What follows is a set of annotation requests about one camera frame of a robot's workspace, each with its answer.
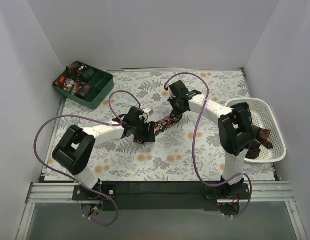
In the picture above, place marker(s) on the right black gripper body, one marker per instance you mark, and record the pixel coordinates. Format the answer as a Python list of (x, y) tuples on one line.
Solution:
[(177, 105)]

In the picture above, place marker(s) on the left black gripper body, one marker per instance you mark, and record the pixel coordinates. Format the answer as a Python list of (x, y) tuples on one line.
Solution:
[(146, 132)]

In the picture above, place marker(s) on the pink rose floral tie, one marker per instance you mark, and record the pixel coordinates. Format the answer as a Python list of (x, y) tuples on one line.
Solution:
[(166, 123)]

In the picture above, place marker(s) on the brown blue floral tie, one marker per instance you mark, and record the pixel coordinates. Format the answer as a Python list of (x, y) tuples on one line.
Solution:
[(84, 91)]

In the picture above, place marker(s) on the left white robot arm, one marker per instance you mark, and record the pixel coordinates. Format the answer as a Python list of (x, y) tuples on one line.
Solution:
[(74, 150)]

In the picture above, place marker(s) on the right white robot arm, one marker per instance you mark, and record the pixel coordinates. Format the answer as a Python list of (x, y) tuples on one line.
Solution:
[(235, 134)]

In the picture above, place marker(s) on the rolled ties in tray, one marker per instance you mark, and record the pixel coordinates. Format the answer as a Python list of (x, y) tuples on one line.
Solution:
[(76, 75)]

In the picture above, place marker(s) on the dark floral ties in basket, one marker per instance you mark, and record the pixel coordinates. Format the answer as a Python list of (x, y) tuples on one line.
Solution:
[(261, 136)]

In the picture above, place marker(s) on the floral patterned table mat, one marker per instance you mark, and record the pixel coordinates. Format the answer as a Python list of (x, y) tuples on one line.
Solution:
[(170, 157)]

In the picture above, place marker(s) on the green divided organizer tray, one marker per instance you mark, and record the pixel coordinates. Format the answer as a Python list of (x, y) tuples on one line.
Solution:
[(103, 84)]

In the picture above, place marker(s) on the white perforated plastic basket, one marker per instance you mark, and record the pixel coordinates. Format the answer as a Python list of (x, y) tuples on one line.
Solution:
[(263, 117)]

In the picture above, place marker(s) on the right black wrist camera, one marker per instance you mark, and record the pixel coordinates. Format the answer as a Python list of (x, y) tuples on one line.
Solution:
[(178, 89)]

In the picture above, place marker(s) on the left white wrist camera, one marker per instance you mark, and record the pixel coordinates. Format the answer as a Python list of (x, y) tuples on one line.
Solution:
[(148, 111)]

